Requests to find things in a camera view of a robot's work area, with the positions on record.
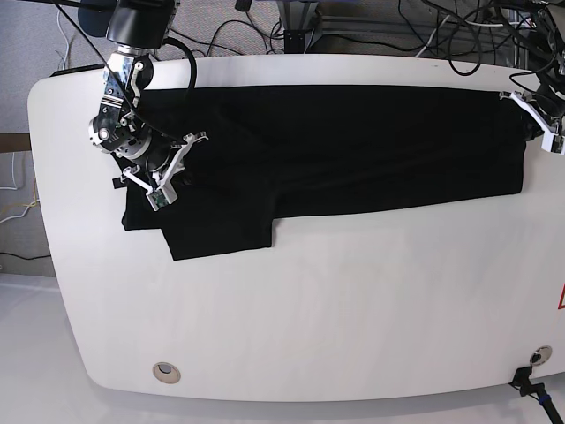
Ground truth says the white floor cable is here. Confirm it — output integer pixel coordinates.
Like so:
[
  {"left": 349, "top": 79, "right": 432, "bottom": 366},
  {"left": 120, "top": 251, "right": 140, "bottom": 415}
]
[{"left": 0, "top": 151, "right": 41, "bottom": 224}]

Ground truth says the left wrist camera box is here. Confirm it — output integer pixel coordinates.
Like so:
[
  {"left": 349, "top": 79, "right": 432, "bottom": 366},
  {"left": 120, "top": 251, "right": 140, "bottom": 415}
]
[{"left": 541, "top": 132, "right": 565, "bottom": 155}]

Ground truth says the aluminium frame post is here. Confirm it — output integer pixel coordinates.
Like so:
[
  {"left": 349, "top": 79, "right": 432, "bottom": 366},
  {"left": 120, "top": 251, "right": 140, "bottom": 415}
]
[{"left": 276, "top": 1, "right": 320, "bottom": 54}]

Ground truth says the black clamp with cable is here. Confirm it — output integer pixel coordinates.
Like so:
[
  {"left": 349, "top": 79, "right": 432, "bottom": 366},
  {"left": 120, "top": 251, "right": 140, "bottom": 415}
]
[{"left": 509, "top": 366, "right": 564, "bottom": 424}]

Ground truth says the black flat bar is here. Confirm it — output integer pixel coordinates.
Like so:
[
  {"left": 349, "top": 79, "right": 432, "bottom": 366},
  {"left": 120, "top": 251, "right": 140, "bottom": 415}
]
[{"left": 49, "top": 64, "right": 104, "bottom": 78}]

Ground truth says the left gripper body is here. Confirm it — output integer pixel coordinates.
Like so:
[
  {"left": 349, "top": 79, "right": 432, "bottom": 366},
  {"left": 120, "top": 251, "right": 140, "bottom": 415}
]
[{"left": 499, "top": 90, "right": 562, "bottom": 137}]

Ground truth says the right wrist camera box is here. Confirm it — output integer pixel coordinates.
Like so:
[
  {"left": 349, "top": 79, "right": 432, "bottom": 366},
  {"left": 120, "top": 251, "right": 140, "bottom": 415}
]
[{"left": 146, "top": 184, "right": 177, "bottom": 211}]

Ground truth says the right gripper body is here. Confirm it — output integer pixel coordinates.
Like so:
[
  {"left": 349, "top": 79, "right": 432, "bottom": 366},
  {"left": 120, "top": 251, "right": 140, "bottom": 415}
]
[{"left": 119, "top": 131, "right": 207, "bottom": 193}]

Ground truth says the dark round stand base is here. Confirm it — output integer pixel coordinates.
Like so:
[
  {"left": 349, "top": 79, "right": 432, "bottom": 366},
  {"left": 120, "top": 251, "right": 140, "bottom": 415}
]
[{"left": 78, "top": 9, "right": 113, "bottom": 38}]

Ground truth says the metal table grommet left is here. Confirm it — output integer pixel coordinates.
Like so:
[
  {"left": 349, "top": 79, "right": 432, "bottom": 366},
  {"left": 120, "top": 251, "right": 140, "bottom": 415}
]
[{"left": 153, "top": 362, "right": 181, "bottom": 384}]

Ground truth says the metal table grommet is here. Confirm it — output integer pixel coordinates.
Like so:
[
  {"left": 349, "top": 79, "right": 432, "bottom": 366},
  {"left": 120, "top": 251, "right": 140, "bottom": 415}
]
[
  {"left": 153, "top": 362, "right": 181, "bottom": 384},
  {"left": 530, "top": 345, "right": 553, "bottom": 367}
]

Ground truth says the metal table grommet right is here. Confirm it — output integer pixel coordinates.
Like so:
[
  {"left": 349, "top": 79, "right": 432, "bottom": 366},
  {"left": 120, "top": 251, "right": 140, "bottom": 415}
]
[{"left": 530, "top": 345, "right": 553, "bottom": 367}]

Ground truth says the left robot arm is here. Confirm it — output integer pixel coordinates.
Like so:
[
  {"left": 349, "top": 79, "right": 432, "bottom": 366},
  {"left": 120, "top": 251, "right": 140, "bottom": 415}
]
[{"left": 488, "top": 1, "right": 564, "bottom": 155}]

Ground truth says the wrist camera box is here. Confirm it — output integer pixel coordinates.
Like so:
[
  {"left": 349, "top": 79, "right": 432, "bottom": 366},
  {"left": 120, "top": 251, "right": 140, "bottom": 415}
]
[
  {"left": 146, "top": 184, "right": 177, "bottom": 211},
  {"left": 541, "top": 132, "right": 565, "bottom": 155}
]

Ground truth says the black T-shirt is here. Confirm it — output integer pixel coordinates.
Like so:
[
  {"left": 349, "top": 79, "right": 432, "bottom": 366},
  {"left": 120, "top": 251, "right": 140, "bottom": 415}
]
[{"left": 122, "top": 86, "right": 530, "bottom": 261}]

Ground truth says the red warning triangle sticker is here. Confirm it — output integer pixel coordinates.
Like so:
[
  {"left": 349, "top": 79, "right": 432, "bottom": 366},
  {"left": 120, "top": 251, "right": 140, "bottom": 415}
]
[{"left": 557, "top": 285, "right": 565, "bottom": 310}]

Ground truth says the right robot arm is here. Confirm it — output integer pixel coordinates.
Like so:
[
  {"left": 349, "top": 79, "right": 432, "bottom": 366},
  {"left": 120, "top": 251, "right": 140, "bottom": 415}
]
[{"left": 89, "top": 1, "right": 207, "bottom": 197}]

